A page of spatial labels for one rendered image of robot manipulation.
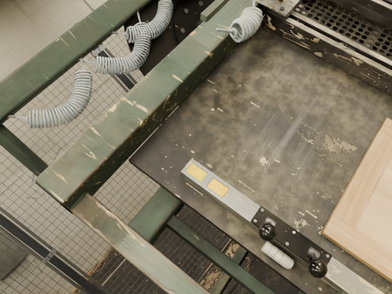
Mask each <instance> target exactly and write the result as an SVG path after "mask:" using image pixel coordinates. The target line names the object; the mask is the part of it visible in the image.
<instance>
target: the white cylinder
mask: <svg viewBox="0 0 392 294"><path fill-rule="evenodd" d="M261 251H262V252H264V253H265V254H267V255H268V256H269V257H271V258H272V259H273V260H274V261H276V262H278V264H280V265H281V266H283V267H284V268H286V269H287V270H288V269H291V268H292V267H293V265H294V263H295V262H294V261H293V259H291V257H290V256H288V255H287V254H285V253H284V252H283V251H281V250H280V249H278V248H277V247H276V246H274V245H272V243H270V242H269V241H266V242H265V244H264V245H263V247H262V249H261Z"/></svg>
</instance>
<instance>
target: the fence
mask: <svg viewBox="0 0 392 294"><path fill-rule="evenodd" d="M192 163H193V164H195V165H196V166H197V167H199V168H200V169H201V170H203V171H204V172H206V173H207V175H206V176H205V177H204V179H203V180H202V181H201V182H200V181H199V180H197V179H196V178H195V177H193V176H192V175H190V174H189V173H187V172H186V170H187V169H188V168H189V167H190V166H191V164H192ZM181 177H182V178H183V179H184V180H185V181H187V182H189V183H190V184H191V185H192V186H194V187H195V188H197V189H198V190H200V192H202V193H204V194H205V195H206V196H207V197H209V198H210V199H212V200H213V201H215V202H216V203H217V204H219V205H220V206H221V207H222V208H224V209H226V210H227V211H228V212H230V213H231V214H232V215H234V216H235V217H236V218H238V219H239V220H241V221H242V222H243V223H245V224H246V225H247V226H249V227H250V228H252V229H253V230H254V231H256V232H257V233H258V234H259V228H258V227H257V226H256V225H254V224H252V223H251V220H252V218H253V217H254V215H255V214H256V212H257V211H258V209H259V208H260V206H259V205H257V204H256V203H255V202H253V201H252V200H251V199H249V198H247V197H246V196H245V195H243V194H242V193H240V192H239V191H237V190H236V189H235V188H233V187H232V186H231V185H229V184H228V183H226V182H225V181H223V180H222V179H221V178H219V177H218V176H216V175H215V174H213V173H212V172H211V171H209V170H208V169H206V168H205V167H204V166H202V165H201V164H199V163H198V162H196V161H195V160H194V159H191V160H190V161H189V162H188V163H187V165H186V166H185V167H184V168H183V170H182V171H181ZM213 178H214V179H216V180H217V181H219V182H220V183H221V184H223V185H224V186H225V187H227V188H228V189H229V190H228V191H227V193H226V194H225V195H224V197H223V198H222V197H221V196H220V195H218V194H217V193H215V192H214V191H212V190H211V189H210V188H208V187H207V186H208V184H209V183H210V182H211V181H212V179H213ZM270 242H271V243H272V244H273V245H275V246H276V247H277V248H279V249H280V250H282V251H283V252H284V253H286V254H287V255H288V256H290V257H291V258H293V259H294V260H295V261H297V262H298V263H299V264H301V265H302V266H304V267H305V268H306V269H308V263H307V262H305V261H304V260H302V259H301V258H300V257H298V256H297V255H296V254H294V253H293V252H291V251H290V250H288V249H287V248H286V247H284V246H283V245H282V244H280V243H279V242H277V241H276V240H275V239H274V240H272V241H270ZM327 268H328V271H327V274H326V276H324V277H323V278H321V279H322V280H323V281H324V282H325V283H327V284H328V285H330V286H331V287H332V288H334V289H335V290H336V291H338V292H345V293H346V294H384V293H383V292H381V291H380V290H378V289H377V288H375V287H374V286H373V285H371V284H370V283H368V282H367V281H366V280H364V279H363V278H361V277H360V276H359V275H357V274H356V273H354V272H353V271H351V270H350V269H349V268H347V267H346V266H344V265H343V264H341V263H340V262H339V261H337V260H336V259H334V258H333V257H331V260H330V262H329V263H328V265H327Z"/></svg>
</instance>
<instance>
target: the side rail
mask: <svg viewBox="0 0 392 294"><path fill-rule="evenodd" d="M71 212H72V213H73V214H74V215H76V216H77V217H78V218H79V219H80V220H81V221H82V222H84V223H85V224H86V225H88V227H90V228H91V229H92V230H93V231H94V232H96V233H97V234H98V235H99V236H100V237H101V238H102V239H104V240H105V241H106V242H107V243H108V244H109V245H110V246H112V247H113V248H114V249H115V250H117V251H118V252H119V253H120V254H121V255H122V256H124V257H125V258H126V259H127V260H128V261H129V262H130V263H132V264H133V265H134V266H135V267H137V269H139V270H140V271H141V272H142V273H143V274H145V275H146V276H147V277H148V278H149V279H150V280H151V281H153V282H154V283H155V284H156V285H157V286H158V287H160V288H161V289H162V290H163V291H165V292H166V293H167V294H211V293H210V292H209V291H207V290H206V289H205V288H204V287H203V286H201V285H200V284H199V283H198V282H197V281H195V280H194V279H193V278H192V277H190V276H189V275H188V274H187V273H186V272H184V271H183V270H182V269H181V268H180V267H178V266H177V265H176V264H175V263H174V262H172V261H171V260H170V259H168V258H167V257H166V256H165V255H164V254H162V253H161V252H160V251H159V250H158V249H156V248H155V247H154V246H153V245H151V244H150V243H149V242H148V241H147V240H145V239H144V238H143V237H142V236H141V235H139V234H138V233H137V232H136V231H135V230H133V229H132V228H131V227H129V226H128V225H127V224H126V223H125V222H123V221H122V220H121V219H120V218H119V217H117V216H116V215H115V214H113V213H112V212H111V211H110V210H109V209H107V208H106V207H105V206H104V205H103V204H101V203H100V202H99V201H98V200H97V199H95V198H94V197H93V196H92V195H90V194H89V193H87V194H86V195H85V197H84V198H83V199H82V200H81V201H80V202H79V203H78V204H77V205H76V206H75V207H74V208H73V209H71Z"/></svg>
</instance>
